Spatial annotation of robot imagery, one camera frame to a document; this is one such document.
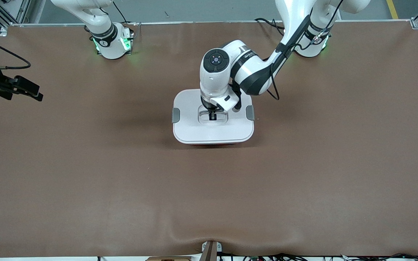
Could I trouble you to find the grey lid handle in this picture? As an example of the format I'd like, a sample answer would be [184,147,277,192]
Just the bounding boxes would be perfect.
[198,108,228,121]

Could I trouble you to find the white box lid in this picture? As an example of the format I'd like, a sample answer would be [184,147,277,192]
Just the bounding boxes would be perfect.
[173,89,255,145]

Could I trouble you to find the silver table edge strip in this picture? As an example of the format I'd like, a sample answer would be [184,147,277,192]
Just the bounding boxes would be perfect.
[11,20,418,27]

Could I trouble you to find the brown table mat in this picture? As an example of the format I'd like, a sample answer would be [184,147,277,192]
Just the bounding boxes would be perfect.
[0,20,418,258]

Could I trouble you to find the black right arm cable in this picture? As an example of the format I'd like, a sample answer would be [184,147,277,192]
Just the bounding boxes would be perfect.
[0,31,32,70]

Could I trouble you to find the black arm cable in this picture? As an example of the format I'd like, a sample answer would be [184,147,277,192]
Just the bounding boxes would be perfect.
[265,43,280,101]
[0,31,32,70]

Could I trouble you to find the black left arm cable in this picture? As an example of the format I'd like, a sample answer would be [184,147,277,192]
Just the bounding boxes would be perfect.
[265,43,280,101]

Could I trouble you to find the black left base cables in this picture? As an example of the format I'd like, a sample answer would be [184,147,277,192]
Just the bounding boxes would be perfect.
[254,17,290,37]

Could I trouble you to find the black right base cable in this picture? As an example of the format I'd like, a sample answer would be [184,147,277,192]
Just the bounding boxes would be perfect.
[112,0,137,26]

